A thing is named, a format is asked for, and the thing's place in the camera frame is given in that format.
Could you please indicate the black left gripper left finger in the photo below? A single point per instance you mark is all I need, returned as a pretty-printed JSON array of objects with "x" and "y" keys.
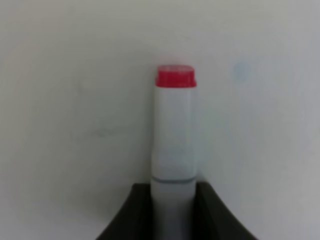
[{"x": 134, "y": 220}]

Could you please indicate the white marker pink cap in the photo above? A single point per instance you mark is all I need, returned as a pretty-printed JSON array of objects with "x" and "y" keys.
[{"x": 173, "y": 161}]

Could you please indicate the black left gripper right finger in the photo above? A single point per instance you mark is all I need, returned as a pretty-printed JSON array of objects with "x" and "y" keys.
[{"x": 212, "y": 220}]

